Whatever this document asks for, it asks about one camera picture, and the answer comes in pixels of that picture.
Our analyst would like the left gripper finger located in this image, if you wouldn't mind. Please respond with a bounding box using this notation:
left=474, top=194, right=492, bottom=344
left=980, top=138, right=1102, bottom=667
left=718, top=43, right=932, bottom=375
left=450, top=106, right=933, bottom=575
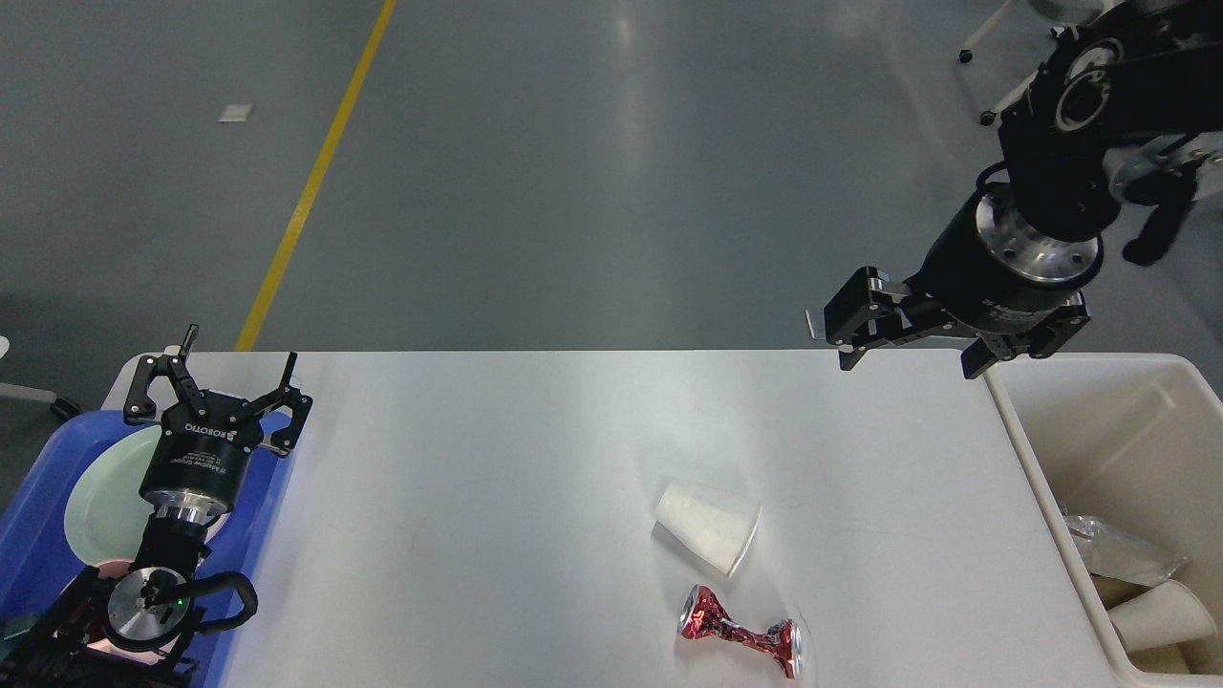
left=238, top=352, right=314, bottom=458
left=124, top=325, right=203, bottom=425

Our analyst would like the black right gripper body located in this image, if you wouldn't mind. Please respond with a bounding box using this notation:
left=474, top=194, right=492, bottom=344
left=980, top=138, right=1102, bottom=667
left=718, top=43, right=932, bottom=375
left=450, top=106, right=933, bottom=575
left=903, top=183, right=1106, bottom=340

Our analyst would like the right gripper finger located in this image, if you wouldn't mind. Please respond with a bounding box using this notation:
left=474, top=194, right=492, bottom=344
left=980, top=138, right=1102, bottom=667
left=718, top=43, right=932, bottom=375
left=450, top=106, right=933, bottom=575
left=960, top=291, right=1091, bottom=379
left=823, top=266, right=977, bottom=371

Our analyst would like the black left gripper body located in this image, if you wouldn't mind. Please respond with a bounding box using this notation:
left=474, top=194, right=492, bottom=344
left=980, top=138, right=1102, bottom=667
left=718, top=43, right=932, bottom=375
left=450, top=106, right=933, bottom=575
left=139, top=392, right=263, bottom=525

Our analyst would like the mint green plate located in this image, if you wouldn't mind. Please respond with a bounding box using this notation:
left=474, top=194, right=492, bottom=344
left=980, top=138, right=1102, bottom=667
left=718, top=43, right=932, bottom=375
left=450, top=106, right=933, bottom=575
left=65, top=425, right=230, bottom=567

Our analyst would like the silver foil container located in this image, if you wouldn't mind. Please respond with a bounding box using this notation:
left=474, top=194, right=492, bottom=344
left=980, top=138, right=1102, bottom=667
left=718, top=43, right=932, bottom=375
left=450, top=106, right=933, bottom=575
left=1059, top=505, right=1190, bottom=588

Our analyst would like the white crushed paper cup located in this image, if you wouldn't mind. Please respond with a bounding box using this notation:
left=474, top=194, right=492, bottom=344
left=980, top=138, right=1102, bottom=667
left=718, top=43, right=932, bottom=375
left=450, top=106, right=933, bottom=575
left=654, top=481, right=762, bottom=578

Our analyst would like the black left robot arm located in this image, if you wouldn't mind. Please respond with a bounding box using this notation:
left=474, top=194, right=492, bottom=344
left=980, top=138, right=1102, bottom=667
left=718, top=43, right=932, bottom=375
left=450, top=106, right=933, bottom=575
left=2, top=325, right=314, bottom=687

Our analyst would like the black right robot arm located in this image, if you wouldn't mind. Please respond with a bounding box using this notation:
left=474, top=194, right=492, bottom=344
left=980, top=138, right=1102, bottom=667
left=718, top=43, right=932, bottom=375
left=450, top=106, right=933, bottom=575
left=823, top=1, right=1221, bottom=379

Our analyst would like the white chair base leg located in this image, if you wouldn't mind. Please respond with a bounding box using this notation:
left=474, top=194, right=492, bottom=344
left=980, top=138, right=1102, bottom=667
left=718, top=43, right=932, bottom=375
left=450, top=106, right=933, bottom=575
left=1, top=382, right=82, bottom=422

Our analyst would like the beige plastic bin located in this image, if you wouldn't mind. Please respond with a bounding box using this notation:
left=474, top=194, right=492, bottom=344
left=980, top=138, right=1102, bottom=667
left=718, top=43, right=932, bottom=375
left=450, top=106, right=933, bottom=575
left=985, top=354, right=1222, bottom=687

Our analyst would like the blue plastic tray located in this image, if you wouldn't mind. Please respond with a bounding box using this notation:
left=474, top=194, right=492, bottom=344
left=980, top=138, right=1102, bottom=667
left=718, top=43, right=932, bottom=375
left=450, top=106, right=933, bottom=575
left=0, top=411, right=297, bottom=688

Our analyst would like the white rolling chair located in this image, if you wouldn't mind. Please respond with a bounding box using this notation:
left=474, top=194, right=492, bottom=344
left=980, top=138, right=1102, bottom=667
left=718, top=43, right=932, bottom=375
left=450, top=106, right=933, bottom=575
left=951, top=1, right=1055, bottom=130

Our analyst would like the crushed red can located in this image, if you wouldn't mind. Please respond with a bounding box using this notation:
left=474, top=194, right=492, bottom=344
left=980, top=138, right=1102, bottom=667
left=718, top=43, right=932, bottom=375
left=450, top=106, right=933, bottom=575
left=676, top=584, right=804, bottom=679

